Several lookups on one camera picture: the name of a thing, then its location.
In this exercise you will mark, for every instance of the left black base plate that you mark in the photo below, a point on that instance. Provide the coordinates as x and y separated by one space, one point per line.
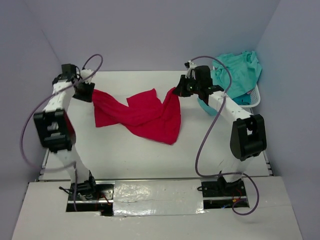
100 202

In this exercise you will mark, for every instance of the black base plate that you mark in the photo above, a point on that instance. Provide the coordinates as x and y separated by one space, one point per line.
219 194
100 202

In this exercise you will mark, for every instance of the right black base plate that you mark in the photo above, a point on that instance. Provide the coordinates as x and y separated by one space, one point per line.
219 194

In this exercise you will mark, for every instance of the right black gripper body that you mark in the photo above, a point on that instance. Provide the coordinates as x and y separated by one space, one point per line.
189 86

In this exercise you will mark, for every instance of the mint green t shirt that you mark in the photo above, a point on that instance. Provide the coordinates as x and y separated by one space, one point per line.
246 58

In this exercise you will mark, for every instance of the silver tape patch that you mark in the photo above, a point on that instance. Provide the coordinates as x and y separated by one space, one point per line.
157 198

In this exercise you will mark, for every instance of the red t shirt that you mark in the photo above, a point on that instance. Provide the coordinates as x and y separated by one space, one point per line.
144 115

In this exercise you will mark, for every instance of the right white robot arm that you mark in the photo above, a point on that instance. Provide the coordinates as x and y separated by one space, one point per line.
247 137

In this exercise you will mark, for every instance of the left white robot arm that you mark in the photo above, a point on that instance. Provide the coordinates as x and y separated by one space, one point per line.
56 132

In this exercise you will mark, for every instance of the white plastic laundry basket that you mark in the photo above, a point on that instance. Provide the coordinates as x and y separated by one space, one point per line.
244 81

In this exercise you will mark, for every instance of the teal blue t shirt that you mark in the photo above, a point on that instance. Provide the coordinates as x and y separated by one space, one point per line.
243 100

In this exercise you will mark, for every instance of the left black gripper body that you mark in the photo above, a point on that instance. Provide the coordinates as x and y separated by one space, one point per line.
85 91

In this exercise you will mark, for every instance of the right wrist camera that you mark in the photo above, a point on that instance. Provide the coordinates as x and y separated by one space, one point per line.
190 66

